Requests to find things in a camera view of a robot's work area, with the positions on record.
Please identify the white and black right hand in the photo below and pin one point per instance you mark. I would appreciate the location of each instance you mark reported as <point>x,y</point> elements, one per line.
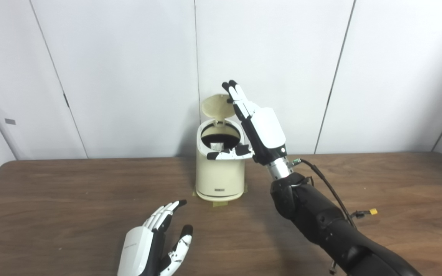
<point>267,130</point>

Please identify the green and white milk carton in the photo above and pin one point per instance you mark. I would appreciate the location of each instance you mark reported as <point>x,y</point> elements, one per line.
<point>216,146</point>

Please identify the white and black left hand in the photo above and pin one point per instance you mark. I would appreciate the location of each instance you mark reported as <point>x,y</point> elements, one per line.
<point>138,249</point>

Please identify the small grey wall label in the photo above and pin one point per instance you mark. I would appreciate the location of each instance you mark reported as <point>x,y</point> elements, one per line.
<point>10,121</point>

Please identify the round cream bin lid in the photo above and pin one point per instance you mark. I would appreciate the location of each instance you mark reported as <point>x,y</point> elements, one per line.
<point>213,107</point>

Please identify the cream-colored bin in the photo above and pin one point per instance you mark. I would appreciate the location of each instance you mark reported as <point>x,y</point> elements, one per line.
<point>221,178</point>

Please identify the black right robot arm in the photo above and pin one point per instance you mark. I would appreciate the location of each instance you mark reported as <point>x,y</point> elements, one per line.
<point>320,218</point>

